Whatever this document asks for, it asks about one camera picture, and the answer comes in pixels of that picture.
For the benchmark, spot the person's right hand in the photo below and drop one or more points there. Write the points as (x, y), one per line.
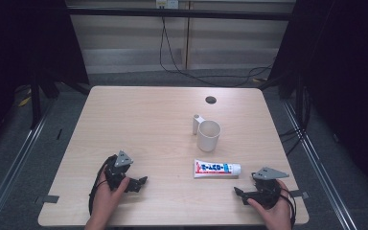
(279, 215)

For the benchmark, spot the white toothpaste tube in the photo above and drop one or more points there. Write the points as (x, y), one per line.
(215, 168)

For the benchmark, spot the grey tape strip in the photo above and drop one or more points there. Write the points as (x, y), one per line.
(47, 199)
(300, 194)

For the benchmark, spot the metal floor rail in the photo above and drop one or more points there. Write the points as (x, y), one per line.
(12, 166)
(319, 172)

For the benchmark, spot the yellow floor tape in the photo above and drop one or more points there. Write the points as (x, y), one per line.
(24, 101)

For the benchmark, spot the person's left hand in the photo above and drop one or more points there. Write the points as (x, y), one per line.
(103, 201)

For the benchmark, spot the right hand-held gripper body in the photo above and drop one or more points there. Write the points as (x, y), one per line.
(266, 191)

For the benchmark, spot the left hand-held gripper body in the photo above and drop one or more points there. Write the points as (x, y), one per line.
(116, 174)

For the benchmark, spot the white wall socket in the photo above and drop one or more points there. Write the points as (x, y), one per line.
(167, 4)

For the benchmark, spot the black horizontal frame bar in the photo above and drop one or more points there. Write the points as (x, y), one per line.
(179, 14)

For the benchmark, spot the black metal stand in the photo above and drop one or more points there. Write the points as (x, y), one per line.
(35, 102)

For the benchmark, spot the black curtain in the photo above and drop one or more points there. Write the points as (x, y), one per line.
(348, 80)
(25, 48)

